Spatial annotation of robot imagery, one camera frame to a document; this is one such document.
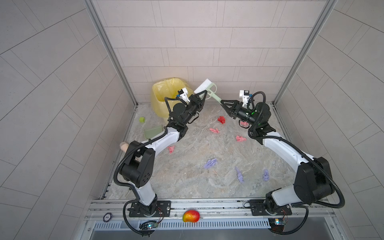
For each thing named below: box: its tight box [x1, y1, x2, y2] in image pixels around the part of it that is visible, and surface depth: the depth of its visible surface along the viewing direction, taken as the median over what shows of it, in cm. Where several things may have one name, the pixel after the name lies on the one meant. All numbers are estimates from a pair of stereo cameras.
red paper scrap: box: [217, 116, 226, 124], surface depth 107 cm
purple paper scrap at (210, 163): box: [204, 158, 218, 169], surface depth 87 cm
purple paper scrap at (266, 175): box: [263, 169, 270, 182], surface depth 83 cm
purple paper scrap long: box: [235, 166, 244, 183], surface depth 82 cm
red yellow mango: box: [182, 209, 201, 223], surface depth 68 cm
